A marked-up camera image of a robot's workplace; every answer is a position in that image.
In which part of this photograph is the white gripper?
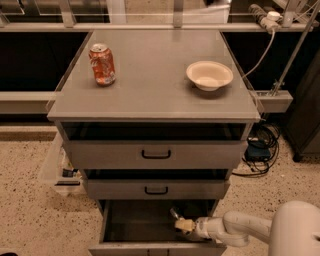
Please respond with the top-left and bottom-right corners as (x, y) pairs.
(175, 217), (215, 239)

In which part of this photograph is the crushed blue silver redbull can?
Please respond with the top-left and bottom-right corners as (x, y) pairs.
(170, 207), (183, 220)

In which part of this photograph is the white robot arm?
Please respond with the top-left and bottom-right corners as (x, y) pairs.
(175, 201), (320, 256)

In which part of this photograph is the bottom grey drawer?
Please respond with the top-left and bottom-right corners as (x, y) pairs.
(89, 200), (226, 256)

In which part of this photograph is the grey drawer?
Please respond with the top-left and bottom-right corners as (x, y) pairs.
(64, 122), (247, 169)
(84, 169), (230, 200)
(89, 200), (226, 256)

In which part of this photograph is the middle grey drawer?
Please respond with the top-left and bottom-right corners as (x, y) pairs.
(84, 169), (230, 200)

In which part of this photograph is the grey drawer cabinet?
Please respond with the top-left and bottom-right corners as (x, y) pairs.
(46, 29), (261, 256)

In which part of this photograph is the top grey drawer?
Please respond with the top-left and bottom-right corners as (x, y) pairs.
(64, 122), (247, 169)

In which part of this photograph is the orange soda can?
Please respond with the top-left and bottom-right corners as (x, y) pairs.
(89, 43), (116, 86)

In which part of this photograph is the blue box on floor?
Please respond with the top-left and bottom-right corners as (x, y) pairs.
(245, 140), (271, 162)

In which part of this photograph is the clear plastic storage bin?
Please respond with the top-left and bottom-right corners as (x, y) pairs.
(38, 133), (85, 196)

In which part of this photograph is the white paper bowl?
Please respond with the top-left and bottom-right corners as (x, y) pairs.
(186, 61), (233, 92)

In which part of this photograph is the dark cabinet at right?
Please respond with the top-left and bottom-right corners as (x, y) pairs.
(285, 50), (320, 162)

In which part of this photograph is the metal support rod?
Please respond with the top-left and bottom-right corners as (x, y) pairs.
(269, 0), (320, 96)

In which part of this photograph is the white power strip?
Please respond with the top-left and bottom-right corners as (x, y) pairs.
(248, 4), (282, 33)

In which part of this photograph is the black cable bundle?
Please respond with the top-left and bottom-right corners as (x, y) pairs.
(231, 114), (282, 178)

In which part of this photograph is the white power cable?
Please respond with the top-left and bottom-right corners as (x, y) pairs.
(241, 27), (276, 80)

